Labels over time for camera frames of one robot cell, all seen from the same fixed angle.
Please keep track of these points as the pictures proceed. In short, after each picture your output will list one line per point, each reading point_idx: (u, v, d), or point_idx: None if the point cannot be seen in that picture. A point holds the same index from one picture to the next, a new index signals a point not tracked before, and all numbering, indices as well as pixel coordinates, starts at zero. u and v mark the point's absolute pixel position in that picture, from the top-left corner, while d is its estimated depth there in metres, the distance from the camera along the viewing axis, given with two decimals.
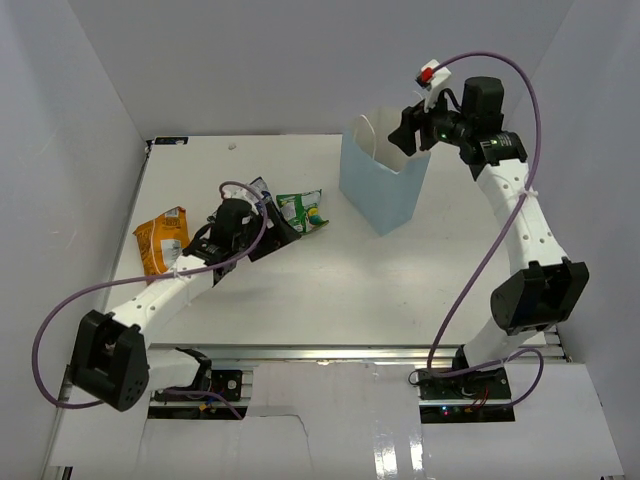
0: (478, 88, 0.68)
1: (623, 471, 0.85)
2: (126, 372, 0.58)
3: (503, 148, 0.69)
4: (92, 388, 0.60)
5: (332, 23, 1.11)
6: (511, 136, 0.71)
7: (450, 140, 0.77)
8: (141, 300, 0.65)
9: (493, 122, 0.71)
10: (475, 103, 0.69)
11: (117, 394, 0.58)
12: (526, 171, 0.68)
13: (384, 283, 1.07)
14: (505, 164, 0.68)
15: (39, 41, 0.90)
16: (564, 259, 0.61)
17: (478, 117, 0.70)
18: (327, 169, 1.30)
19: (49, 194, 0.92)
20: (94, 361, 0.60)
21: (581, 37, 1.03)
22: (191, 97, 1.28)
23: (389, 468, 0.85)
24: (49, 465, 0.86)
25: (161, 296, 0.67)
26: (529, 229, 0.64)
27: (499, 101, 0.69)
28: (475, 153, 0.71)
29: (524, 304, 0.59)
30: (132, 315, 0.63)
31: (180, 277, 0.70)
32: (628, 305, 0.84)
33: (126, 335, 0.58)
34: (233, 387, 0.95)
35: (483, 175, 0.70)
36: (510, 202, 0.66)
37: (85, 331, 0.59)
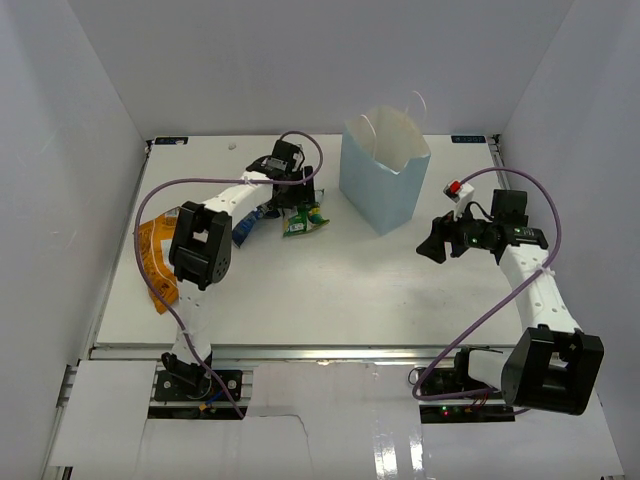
0: (504, 190, 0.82)
1: (623, 471, 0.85)
2: (220, 247, 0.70)
3: (526, 238, 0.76)
4: (188, 262, 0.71)
5: (332, 23, 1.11)
6: (535, 230, 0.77)
7: (482, 244, 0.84)
8: (224, 197, 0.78)
9: (518, 220, 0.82)
10: (497, 201, 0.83)
11: (210, 268, 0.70)
12: (546, 255, 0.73)
13: (384, 283, 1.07)
14: (526, 247, 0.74)
15: (39, 41, 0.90)
16: (576, 330, 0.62)
17: (501, 214, 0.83)
18: (327, 169, 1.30)
19: (49, 194, 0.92)
20: (190, 243, 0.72)
21: (580, 38, 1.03)
22: (191, 97, 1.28)
23: (389, 468, 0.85)
24: (49, 466, 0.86)
25: (239, 195, 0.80)
26: (543, 297, 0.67)
27: (522, 203, 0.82)
28: (499, 240, 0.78)
29: (534, 372, 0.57)
30: (218, 206, 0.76)
31: (250, 183, 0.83)
32: (627, 306, 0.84)
33: (218, 218, 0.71)
34: (233, 387, 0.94)
35: (503, 257, 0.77)
36: (524, 273, 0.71)
37: (185, 215, 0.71)
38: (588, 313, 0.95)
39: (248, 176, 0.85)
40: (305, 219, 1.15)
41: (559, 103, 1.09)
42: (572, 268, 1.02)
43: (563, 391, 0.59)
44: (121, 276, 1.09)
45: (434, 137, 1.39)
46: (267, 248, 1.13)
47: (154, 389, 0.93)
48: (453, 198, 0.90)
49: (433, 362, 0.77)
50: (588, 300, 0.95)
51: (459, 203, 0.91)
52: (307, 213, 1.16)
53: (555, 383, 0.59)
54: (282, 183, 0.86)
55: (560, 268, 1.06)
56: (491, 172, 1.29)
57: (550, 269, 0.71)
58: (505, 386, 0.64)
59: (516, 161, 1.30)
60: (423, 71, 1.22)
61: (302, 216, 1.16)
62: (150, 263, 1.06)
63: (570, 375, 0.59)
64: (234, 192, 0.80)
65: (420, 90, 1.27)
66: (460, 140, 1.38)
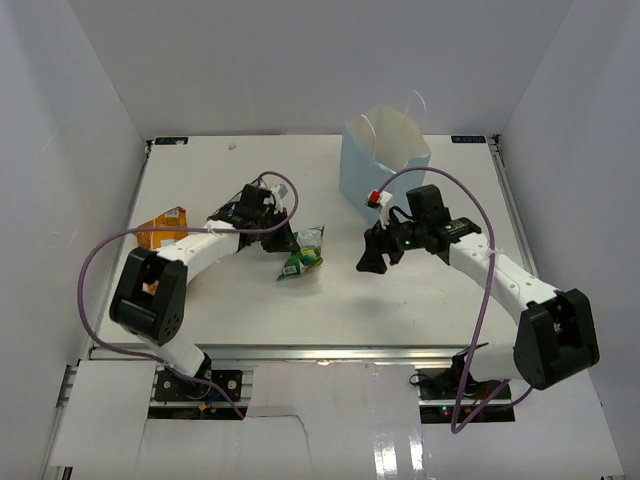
0: (421, 193, 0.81)
1: (623, 471, 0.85)
2: (168, 301, 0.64)
3: (459, 231, 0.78)
4: (130, 319, 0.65)
5: (332, 22, 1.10)
6: (462, 222, 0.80)
7: (416, 244, 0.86)
8: (182, 244, 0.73)
9: (441, 217, 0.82)
10: (418, 206, 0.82)
11: (157, 326, 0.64)
12: (487, 238, 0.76)
13: (384, 284, 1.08)
14: (466, 239, 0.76)
15: (39, 41, 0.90)
16: (557, 291, 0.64)
17: (425, 216, 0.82)
18: (327, 169, 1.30)
19: (49, 195, 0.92)
20: (136, 297, 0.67)
21: (579, 38, 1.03)
22: (191, 97, 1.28)
23: (389, 468, 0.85)
24: (49, 466, 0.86)
25: (199, 244, 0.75)
26: (512, 278, 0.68)
27: (439, 199, 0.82)
28: (438, 243, 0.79)
29: (549, 347, 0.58)
30: (174, 254, 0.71)
31: (213, 232, 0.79)
32: (625, 306, 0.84)
33: (170, 268, 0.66)
34: (233, 387, 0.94)
35: (452, 256, 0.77)
36: (483, 264, 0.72)
37: (131, 264, 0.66)
38: None
39: (211, 225, 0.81)
40: (296, 260, 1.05)
41: (559, 103, 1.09)
42: (572, 269, 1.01)
43: (578, 352, 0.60)
44: None
45: (434, 137, 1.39)
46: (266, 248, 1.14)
47: (154, 389, 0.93)
48: (377, 208, 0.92)
49: (455, 410, 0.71)
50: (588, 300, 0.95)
51: (383, 211, 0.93)
52: (298, 254, 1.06)
53: (567, 347, 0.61)
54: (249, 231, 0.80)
55: (560, 268, 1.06)
56: (491, 172, 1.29)
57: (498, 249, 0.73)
58: (526, 375, 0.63)
59: (516, 161, 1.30)
60: (423, 71, 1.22)
61: (294, 257, 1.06)
62: None
63: (572, 334, 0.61)
64: (193, 241, 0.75)
65: (420, 90, 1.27)
66: (460, 140, 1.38)
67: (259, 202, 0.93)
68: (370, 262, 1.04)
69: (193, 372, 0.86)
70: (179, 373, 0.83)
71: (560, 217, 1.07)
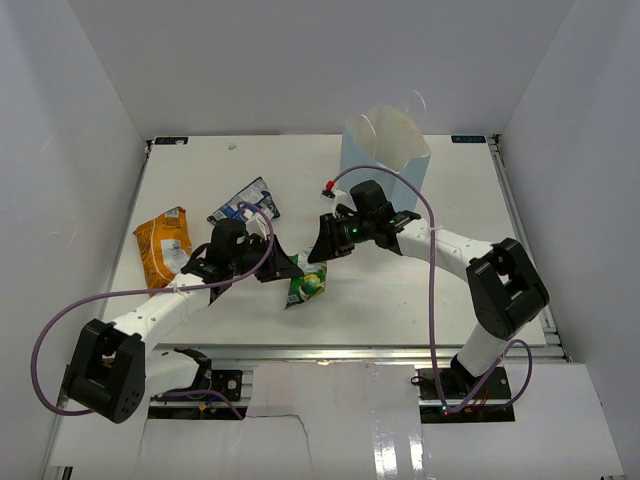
0: (365, 191, 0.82)
1: (623, 471, 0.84)
2: (125, 381, 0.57)
3: (402, 222, 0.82)
4: (86, 400, 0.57)
5: (332, 21, 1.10)
6: (405, 214, 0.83)
7: (366, 235, 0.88)
8: (142, 312, 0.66)
9: (387, 213, 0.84)
10: (363, 204, 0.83)
11: (112, 405, 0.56)
12: (427, 220, 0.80)
13: (384, 284, 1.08)
14: (409, 227, 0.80)
15: (39, 40, 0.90)
16: (492, 244, 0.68)
17: (372, 213, 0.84)
18: (327, 169, 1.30)
19: (49, 195, 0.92)
20: (91, 373, 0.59)
21: (579, 38, 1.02)
22: (191, 97, 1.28)
23: (389, 468, 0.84)
24: (49, 466, 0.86)
25: (162, 308, 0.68)
26: (455, 245, 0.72)
27: (382, 196, 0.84)
28: (387, 239, 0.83)
29: (496, 293, 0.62)
30: (132, 325, 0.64)
31: (180, 291, 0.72)
32: (626, 306, 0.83)
33: (128, 343, 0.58)
34: (233, 387, 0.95)
35: (403, 246, 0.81)
36: (425, 241, 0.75)
37: (86, 339, 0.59)
38: (589, 314, 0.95)
39: (177, 282, 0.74)
40: (297, 288, 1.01)
41: (560, 102, 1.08)
42: (571, 268, 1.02)
43: (528, 293, 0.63)
44: (122, 277, 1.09)
45: (435, 137, 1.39)
46: None
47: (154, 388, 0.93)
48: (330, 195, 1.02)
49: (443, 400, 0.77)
50: (589, 300, 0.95)
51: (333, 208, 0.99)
52: (299, 280, 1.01)
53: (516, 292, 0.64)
54: (221, 282, 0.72)
55: (560, 268, 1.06)
56: (491, 172, 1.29)
57: (438, 225, 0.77)
58: (493, 329, 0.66)
59: (515, 161, 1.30)
60: (424, 71, 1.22)
61: (294, 284, 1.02)
62: (149, 263, 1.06)
63: (519, 277, 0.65)
64: (156, 306, 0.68)
65: (420, 90, 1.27)
66: (461, 140, 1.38)
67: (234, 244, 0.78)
68: (320, 258, 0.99)
69: (188, 384, 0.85)
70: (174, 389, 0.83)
71: (560, 217, 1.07)
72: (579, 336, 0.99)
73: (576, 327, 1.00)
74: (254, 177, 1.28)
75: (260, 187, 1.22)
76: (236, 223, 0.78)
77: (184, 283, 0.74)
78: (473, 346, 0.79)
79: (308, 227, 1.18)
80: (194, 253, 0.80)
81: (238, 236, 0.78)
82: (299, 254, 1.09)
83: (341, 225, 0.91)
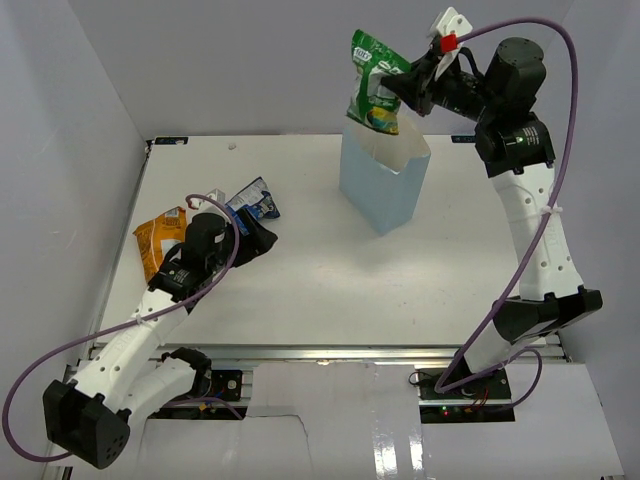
0: (517, 71, 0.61)
1: (623, 471, 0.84)
2: (98, 440, 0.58)
3: (530, 144, 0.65)
4: (72, 449, 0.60)
5: (332, 21, 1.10)
6: (537, 128, 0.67)
7: (467, 111, 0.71)
8: (104, 362, 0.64)
9: (522, 108, 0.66)
10: (510, 81, 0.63)
11: (96, 456, 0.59)
12: (553, 179, 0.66)
13: (384, 284, 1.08)
14: (531, 172, 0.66)
15: (39, 39, 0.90)
16: (580, 288, 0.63)
17: (506, 96, 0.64)
18: (327, 169, 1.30)
19: (49, 194, 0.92)
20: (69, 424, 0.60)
21: (580, 37, 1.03)
22: (191, 96, 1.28)
23: (388, 468, 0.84)
24: (49, 465, 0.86)
25: (127, 351, 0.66)
26: (549, 254, 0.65)
27: (533, 88, 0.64)
28: (494, 147, 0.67)
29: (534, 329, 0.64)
30: (95, 380, 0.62)
31: (145, 323, 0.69)
32: (627, 305, 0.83)
33: (91, 406, 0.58)
34: (233, 387, 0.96)
35: (500, 177, 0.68)
36: (533, 221, 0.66)
37: (49, 404, 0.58)
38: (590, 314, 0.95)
39: (140, 311, 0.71)
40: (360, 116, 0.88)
41: (560, 102, 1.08)
42: None
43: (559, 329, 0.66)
44: (122, 277, 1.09)
45: (434, 137, 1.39)
46: None
47: None
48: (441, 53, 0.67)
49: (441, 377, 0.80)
50: None
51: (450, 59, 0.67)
52: (368, 111, 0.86)
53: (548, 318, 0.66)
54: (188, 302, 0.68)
55: None
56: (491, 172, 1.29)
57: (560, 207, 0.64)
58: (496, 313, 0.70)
59: None
60: None
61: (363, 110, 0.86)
62: (150, 263, 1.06)
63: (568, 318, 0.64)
64: (118, 352, 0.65)
65: None
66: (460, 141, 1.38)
67: (212, 242, 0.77)
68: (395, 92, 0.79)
69: (187, 389, 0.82)
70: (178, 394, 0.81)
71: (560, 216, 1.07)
72: (579, 335, 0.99)
73: (576, 327, 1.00)
74: (254, 177, 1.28)
75: (259, 187, 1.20)
76: (210, 222, 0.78)
77: (150, 308, 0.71)
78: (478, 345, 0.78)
79: (308, 227, 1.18)
80: (167, 258, 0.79)
81: (214, 235, 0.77)
82: (378, 60, 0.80)
83: (450, 79, 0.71)
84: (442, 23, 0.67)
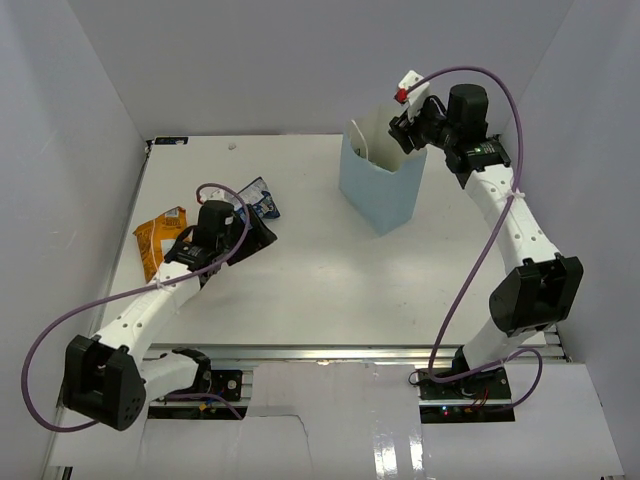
0: (463, 99, 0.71)
1: (623, 471, 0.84)
2: (121, 395, 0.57)
3: (487, 155, 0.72)
4: (90, 410, 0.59)
5: (331, 21, 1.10)
6: (494, 143, 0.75)
7: (436, 143, 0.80)
8: (126, 319, 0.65)
9: (478, 129, 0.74)
10: (461, 110, 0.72)
11: (115, 415, 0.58)
12: (512, 174, 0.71)
13: (384, 284, 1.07)
14: (492, 170, 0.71)
15: (39, 41, 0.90)
16: (557, 255, 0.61)
17: (461, 123, 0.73)
18: (326, 169, 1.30)
19: (49, 195, 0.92)
20: (88, 385, 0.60)
21: (581, 37, 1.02)
22: (192, 97, 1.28)
23: (388, 468, 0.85)
24: (49, 466, 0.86)
25: (148, 311, 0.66)
26: (519, 228, 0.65)
27: (484, 112, 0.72)
28: (459, 162, 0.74)
29: (524, 302, 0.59)
30: (118, 334, 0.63)
31: (164, 288, 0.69)
32: (628, 306, 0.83)
33: (115, 358, 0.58)
34: (233, 387, 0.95)
35: (469, 182, 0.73)
36: (499, 204, 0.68)
37: (72, 357, 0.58)
38: (589, 314, 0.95)
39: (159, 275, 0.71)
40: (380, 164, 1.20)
41: (560, 101, 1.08)
42: None
43: (547, 307, 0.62)
44: (122, 277, 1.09)
45: None
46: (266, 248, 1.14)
47: None
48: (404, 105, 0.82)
49: (428, 371, 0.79)
50: (588, 300, 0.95)
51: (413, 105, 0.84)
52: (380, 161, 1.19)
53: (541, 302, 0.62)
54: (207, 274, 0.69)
55: None
56: None
57: (520, 191, 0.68)
58: (493, 312, 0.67)
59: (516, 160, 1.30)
60: (424, 70, 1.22)
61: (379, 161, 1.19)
62: (149, 263, 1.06)
63: (553, 292, 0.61)
64: (139, 311, 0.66)
65: None
66: None
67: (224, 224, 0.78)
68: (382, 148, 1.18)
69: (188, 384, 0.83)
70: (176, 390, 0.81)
71: (558, 217, 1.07)
72: (579, 335, 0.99)
73: (575, 327, 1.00)
74: (254, 177, 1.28)
75: (259, 187, 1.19)
76: (223, 204, 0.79)
77: (168, 276, 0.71)
78: (479, 343, 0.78)
79: (308, 227, 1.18)
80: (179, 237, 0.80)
81: (226, 217, 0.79)
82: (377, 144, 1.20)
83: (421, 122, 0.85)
84: (403, 82, 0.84)
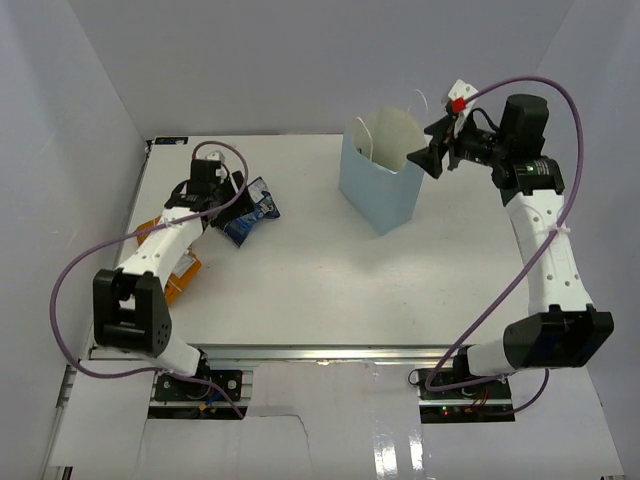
0: (520, 108, 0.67)
1: (623, 471, 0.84)
2: (152, 315, 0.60)
3: (540, 174, 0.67)
4: (121, 342, 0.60)
5: (332, 21, 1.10)
6: (549, 164, 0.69)
7: (487, 161, 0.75)
8: (144, 252, 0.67)
9: (533, 146, 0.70)
10: (517, 120, 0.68)
11: (148, 339, 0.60)
12: (562, 205, 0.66)
13: (384, 284, 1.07)
14: (540, 195, 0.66)
15: (40, 41, 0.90)
16: (589, 305, 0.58)
17: (516, 134, 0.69)
18: (326, 169, 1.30)
19: (49, 195, 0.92)
20: (116, 317, 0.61)
21: (581, 37, 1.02)
22: (192, 97, 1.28)
23: (388, 468, 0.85)
24: (49, 466, 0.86)
25: (163, 244, 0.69)
26: (555, 268, 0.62)
27: (541, 126, 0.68)
28: (506, 178, 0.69)
29: (541, 348, 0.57)
30: (139, 265, 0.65)
31: (173, 225, 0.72)
32: (629, 305, 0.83)
33: (143, 281, 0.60)
34: (233, 387, 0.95)
35: (512, 202, 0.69)
36: (538, 236, 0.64)
37: (100, 288, 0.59)
38: None
39: (167, 218, 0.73)
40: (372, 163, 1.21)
41: (561, 101, 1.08)
42: None
43: (564, 353, 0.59)
44: None
45: None
46: (266, 248, 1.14)
47: (154, 389, 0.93)
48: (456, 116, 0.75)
49: (430, 375, 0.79)
50: None
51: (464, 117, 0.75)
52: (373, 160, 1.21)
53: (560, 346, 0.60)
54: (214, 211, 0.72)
55: None
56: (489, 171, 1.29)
57: (564, 226, 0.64)
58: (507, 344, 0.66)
59: None
60: (424, 70, 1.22)
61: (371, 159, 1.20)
62: None
63: (575, 341, 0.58)
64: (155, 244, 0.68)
65: (422, 89, 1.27)
66: None
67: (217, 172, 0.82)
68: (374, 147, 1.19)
69: (192, 371, 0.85)
70: (179, 375, 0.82)
71: None
72: None
73: None
74: (254, 176, 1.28)
75: (259, 187, 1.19)
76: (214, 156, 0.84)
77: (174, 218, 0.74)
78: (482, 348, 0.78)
79: (308, 227, 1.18)
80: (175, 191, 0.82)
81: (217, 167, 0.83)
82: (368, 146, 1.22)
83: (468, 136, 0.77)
84: (453, 91, 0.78)
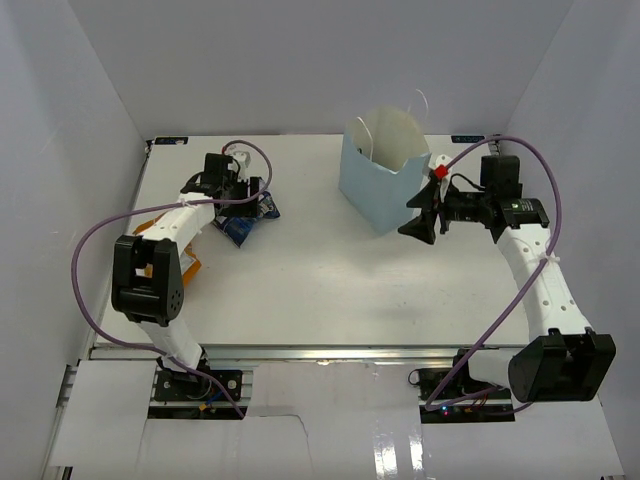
0: (494, 160, 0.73)
1: (623, 471, 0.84)
2: (168, 280, 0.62)
3: (525, 213, 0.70)
4: (136, 306, 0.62)
5: (332, 21, 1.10)
6: (533, 202, 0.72)
7: (477, 217, 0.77)
8: (162, 224, 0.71)
9: (513, 192, 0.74)
10: (494, 172, 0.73)
11: (163, 303, 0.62)
12: (550, 236, 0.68)
13: (384, 284, 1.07)
14: (528, 228, 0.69)
15: (40, 41, 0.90)
16: (588, 330, 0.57)
17: (495, 184, 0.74)
18: (326, 169, 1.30)
19: (49, 195, 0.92)
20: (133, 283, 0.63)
21: (581, 37, 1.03)
22: (192, 97, 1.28)
23: (389, 468, 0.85)
24: (49, 466, 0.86)
25: (179, 220, 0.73)
26: (549, 294, 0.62)
27: (518, 172, 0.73)
28: (495, 218, 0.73)
29: (545, 377, 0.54)
30: (158, 234, 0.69)
31: (189, 205, 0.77)
32: (628, 306, 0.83)
33: (160, 246, 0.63)
34: (233, 387, 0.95)
35: (501, 239, 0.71)
36: (530, 264, 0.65)
37: (120, 251, 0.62)
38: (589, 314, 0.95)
39: (184, 198, 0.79)
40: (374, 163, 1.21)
41: (561, 101, 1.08)
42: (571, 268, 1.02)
43: (571, 382, 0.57)
44: None
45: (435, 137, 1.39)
46: (266, 248, 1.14)
47: (154, 389, 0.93)
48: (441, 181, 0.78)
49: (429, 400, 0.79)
50: (588, 300, 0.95)
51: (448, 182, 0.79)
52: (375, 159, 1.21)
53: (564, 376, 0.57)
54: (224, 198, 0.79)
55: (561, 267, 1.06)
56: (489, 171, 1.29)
57: (553, 256, 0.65)
58: (513, 380, 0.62)
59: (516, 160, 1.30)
60: (424, 70, 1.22)
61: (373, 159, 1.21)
62: None
63: (580, 368, 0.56)
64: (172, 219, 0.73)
65: (422, 89, 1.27)
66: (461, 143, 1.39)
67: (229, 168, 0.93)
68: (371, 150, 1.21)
69: (194, 365, 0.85)
70: (180, 364, 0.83)
71: None
72: None
73: None
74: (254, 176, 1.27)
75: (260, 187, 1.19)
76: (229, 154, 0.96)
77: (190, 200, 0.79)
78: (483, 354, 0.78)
79: (308, 227, 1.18)
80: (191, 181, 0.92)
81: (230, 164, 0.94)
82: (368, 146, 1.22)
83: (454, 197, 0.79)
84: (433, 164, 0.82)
